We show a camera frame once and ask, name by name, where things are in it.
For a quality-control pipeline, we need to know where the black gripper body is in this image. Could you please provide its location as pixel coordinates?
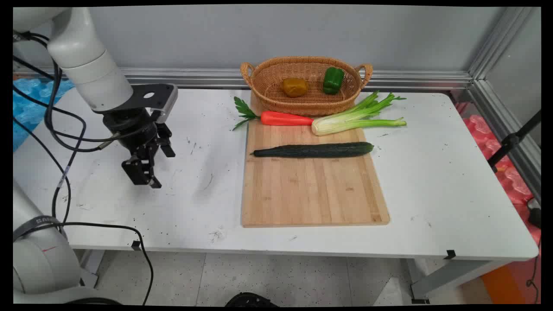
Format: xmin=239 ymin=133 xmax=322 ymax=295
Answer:
xmin=103 ymin=108 xmax=159 ymax=159

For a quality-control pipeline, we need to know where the blue bubble wrap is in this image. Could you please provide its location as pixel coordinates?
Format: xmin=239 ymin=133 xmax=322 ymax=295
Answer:
xmin=13 ymin=77 xmax=76 ymax=152

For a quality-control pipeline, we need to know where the green toy bell pepper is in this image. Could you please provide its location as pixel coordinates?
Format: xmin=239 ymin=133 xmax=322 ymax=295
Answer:
xmin=322 ymin=67 xmax=345 ymax=95

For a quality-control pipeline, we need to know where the black tripod stand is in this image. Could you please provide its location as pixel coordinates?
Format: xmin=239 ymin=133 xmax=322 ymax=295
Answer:
xmin=487 ymin=110 xmax=541 ymax=173

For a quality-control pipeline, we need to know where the red bubble wrap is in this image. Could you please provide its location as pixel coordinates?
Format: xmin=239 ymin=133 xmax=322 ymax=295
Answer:
xmin=456 ymin=102 xmax=541 ymax=247

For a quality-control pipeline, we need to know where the grey metal table leg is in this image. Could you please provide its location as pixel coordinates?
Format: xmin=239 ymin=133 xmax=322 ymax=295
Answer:
xmin=407 ymin=258 xmax=514 ymax=304
xmin=78 ymin=249 xmax=105 ymax=289

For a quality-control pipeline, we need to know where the dark green toy cucumber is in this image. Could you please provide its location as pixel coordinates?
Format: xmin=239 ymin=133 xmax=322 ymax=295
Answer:
xmin=251 ymin=142 xmax=375 ymax=159

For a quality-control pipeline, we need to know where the oval wicker basket with handles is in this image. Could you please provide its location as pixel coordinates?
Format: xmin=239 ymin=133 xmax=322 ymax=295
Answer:
xmin=240 ymin=56 xmax=373 ymax=117

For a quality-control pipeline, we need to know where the black grey wrist camera mount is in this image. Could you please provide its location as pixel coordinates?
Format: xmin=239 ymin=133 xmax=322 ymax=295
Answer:
xmin=130 ymin=83 xmax=178 ymax=124

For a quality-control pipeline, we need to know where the green toy celery stalk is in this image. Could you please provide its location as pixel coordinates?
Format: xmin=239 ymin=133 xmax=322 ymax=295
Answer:
xmin=311 ymin=90 xmax=407 ymax=136

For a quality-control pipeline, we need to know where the black power adapter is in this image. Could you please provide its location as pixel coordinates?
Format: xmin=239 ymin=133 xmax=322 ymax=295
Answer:
xmin=527 ymin=198 xmax=541 ymax=229

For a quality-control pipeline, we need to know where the horizontal aluminium frame rail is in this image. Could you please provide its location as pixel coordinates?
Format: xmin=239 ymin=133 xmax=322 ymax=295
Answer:
xmin=13 ymin=66 xmax=474 ymax=92

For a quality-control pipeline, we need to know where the black object on floor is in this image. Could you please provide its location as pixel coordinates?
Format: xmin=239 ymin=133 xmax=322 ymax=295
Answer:
xmin=224 ymin=292 xmax=280 ymax=308

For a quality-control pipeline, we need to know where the orange toy carrot with leaves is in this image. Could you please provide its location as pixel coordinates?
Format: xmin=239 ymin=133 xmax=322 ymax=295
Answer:
xmin=232 ymin=96 xmax=314 ymax=131

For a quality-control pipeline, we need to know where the aluminium frame corner post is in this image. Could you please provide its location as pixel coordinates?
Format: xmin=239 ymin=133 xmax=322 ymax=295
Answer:
xmin=467 ymin=6 xmax=541 ymax=201

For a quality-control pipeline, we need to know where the orange plastic sheet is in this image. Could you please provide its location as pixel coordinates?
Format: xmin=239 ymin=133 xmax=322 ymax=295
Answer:
xmin=480 ymin=255 xmax=541 ymax=305

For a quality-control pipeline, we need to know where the bamboo cutting board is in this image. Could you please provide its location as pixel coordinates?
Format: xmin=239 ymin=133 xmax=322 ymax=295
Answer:
xmin=241 ymin=92 xmax=391 ymax=228

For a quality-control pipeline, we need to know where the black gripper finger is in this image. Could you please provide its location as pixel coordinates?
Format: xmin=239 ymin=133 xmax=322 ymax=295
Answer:
xmin=156 ymin=123 xmax=177 ymax=159
xmin=121 ymin=144 xmax=163 ymax=190

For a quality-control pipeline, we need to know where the black cable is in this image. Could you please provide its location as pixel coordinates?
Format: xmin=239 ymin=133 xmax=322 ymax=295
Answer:
xmin=13 ymin=117 xmax=72 ymax=225
xmin=13 ymin=30 xmax=156 ymax=152
xmin=13 ymin=222 xmax=155 ymax=306

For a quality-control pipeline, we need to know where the yellow-brown toy vegetable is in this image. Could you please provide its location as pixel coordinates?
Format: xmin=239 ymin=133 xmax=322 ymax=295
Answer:
xmin=282 ymin=78 xmax=309 ymax=98

